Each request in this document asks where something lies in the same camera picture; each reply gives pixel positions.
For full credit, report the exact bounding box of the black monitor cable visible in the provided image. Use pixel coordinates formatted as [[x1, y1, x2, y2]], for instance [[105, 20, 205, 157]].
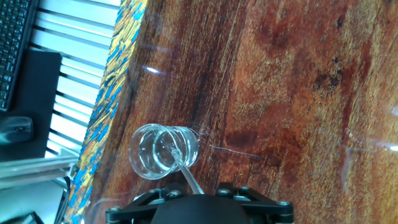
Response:
[[53, 176, 73, 224]]

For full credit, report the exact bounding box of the black computer keyboard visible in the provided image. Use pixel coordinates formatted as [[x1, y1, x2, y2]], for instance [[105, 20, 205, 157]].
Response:
[[0, 0, 40, 113]]

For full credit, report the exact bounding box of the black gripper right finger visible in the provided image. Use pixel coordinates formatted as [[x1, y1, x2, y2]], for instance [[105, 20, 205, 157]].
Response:
[[215, 182, 295, 224]]

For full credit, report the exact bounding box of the clear glass stirring rod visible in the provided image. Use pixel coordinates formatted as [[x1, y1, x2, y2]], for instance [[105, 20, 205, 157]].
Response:
[[169, 147, 205, 195]]

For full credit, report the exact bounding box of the blue starry tablecloth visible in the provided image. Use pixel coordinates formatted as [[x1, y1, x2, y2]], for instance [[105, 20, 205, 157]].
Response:
[[62, 0, 147, 224]]

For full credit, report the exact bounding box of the glossy wood pattern mat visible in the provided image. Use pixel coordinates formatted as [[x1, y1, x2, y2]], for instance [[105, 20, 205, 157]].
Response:
[[82, 0, 398, 224]]

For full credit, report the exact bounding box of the black computer mouse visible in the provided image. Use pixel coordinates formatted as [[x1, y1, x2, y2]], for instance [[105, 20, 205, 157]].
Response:
[[0, 116, 35, 146]]

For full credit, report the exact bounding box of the glass beaker with water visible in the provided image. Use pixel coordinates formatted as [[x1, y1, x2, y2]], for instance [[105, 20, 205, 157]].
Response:
[[127, 123, 200, 181]]

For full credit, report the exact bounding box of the aluminium frame post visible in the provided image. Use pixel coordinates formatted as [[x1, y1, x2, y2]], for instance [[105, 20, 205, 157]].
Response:
[[0, 154, 79, 190]]

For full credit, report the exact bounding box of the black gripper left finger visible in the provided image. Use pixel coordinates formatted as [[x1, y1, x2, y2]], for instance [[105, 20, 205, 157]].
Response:
[[104, 182, 188, 224]]

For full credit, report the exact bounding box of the black desk pad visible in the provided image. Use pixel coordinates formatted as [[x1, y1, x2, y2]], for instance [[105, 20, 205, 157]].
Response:
[[0, 49, 63, 162]]

